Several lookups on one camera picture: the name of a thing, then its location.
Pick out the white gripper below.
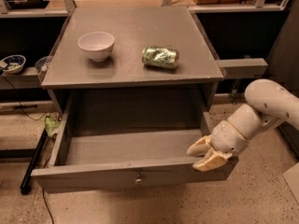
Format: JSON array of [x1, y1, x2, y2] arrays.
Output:
[[187, 120, 249, 172]]

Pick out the grey top drawer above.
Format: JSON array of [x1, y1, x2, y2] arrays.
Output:
[[32, 88, 237, 193]]

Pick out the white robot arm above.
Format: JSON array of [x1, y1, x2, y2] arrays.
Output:
[[187, 79, 299, 172]]

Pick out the grey drawer cabinet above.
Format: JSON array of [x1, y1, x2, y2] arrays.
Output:
[[40, 6, 224, 161]]

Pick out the crushed green soda can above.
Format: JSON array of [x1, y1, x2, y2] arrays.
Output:
[[142, 47, 179, 70]]

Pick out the white ceramic bowl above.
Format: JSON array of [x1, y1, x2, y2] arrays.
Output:
[[78, 32, 115, 62]]

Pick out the green snack bag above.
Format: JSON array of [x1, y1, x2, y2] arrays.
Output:
[[44, 116, 61, 137]]

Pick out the black metal bar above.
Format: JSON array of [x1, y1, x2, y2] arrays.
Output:
[[20, 130, 48, 195]]

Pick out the small grey bowl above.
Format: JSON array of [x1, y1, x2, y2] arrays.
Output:
[[35, 56, 52, 72]]

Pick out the blue patterned bowl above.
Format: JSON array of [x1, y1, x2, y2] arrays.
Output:
[[0, 54, 26, 74]]

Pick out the grey wooden rail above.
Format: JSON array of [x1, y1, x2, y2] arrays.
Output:
[[217, 58, 268, 79]]

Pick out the black floor cable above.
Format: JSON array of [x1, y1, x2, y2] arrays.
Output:
[[41, 189, 56, 224]]

